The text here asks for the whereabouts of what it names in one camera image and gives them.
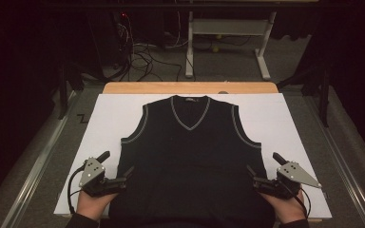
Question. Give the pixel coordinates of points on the yellow-green ball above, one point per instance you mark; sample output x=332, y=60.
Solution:
x=218, y=36
x=215, y=49

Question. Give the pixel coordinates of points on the metal floor rail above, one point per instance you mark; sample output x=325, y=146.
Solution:
x=345, y=167
x=34, y=171

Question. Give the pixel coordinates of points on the white metal desk frame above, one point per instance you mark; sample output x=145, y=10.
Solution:
x=228, y=27

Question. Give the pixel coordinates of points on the wooden table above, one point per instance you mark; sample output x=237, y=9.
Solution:
x=187, y=87

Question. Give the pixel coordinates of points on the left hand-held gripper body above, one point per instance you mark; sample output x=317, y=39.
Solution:
x=92, y=177

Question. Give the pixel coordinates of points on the person's left hand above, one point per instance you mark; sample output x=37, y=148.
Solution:
x=93, y=204

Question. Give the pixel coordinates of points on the person's right hand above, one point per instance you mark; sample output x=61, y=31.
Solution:
x=285, y=209

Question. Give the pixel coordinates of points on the black metal stand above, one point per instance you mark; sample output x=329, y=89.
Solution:
x=323, y=95
x=64, y=91

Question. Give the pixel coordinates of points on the white paper work mat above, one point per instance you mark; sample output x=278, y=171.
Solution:
x=114, y=126

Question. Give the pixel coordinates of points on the black knit vest grey trim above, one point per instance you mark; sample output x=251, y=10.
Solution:
x=190, y=164

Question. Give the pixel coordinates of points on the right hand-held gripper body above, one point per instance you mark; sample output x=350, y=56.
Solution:
x=293, y=175

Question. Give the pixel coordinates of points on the dark equipment with red light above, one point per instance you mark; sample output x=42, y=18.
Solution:
x=111, y=34

